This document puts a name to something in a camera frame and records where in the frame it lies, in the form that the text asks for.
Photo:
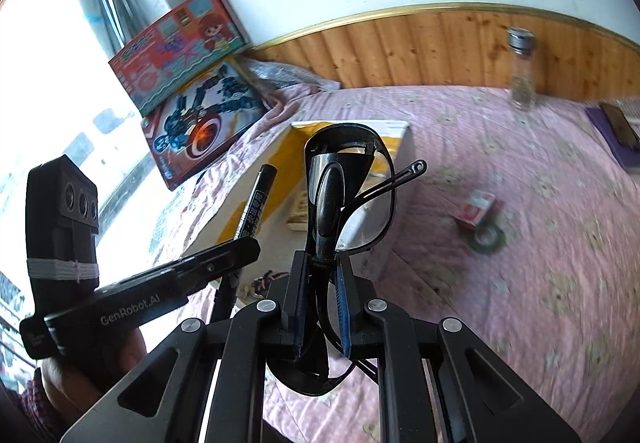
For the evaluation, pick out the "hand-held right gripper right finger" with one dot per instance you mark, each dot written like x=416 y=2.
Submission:
x=344 y=313

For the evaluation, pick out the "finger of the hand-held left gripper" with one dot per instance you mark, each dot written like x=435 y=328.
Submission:
x=225 y=259

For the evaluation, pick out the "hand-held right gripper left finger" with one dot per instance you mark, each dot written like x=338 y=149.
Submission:
x=295 y=293

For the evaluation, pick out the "black marker pen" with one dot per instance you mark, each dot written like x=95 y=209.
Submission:
x=257 y=208

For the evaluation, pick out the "black glasses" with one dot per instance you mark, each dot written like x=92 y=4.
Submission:
x=325 y=193

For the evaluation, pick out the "white cardboard box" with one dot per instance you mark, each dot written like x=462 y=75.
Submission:
x=287 y=153

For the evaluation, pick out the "person's left forearm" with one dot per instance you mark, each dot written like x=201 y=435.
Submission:
x=36 y=398

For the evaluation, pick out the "person's left hand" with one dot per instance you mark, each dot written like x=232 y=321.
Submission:
x=70 y=373

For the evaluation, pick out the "small multicoloured item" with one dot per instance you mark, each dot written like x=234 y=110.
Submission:
x=265 y=284

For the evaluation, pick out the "beige paper packet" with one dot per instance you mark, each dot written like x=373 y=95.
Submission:
x=299 y=213

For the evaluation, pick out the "robot print toy box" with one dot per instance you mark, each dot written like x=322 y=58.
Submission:
x=210 y=123

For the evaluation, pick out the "green tape roll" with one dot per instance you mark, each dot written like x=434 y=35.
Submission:
x=477 y=243

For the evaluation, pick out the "pink quilted blanket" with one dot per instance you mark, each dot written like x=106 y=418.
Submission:
x=500 y=323

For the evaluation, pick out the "red and white small box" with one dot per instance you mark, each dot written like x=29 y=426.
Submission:
x=475 y=210

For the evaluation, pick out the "clear bubble wrap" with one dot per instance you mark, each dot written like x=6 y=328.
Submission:
x=285 y=73

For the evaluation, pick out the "red cartoon toy box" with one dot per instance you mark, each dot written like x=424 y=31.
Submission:
x=175 y=48

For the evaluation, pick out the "glass bottle with metal cap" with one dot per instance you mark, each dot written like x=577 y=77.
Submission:
x=522 y=73

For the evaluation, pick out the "purple notebook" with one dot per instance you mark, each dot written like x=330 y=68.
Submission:
x=607 y=138

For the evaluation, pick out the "dark phone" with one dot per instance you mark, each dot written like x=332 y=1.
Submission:
x=620 y=125

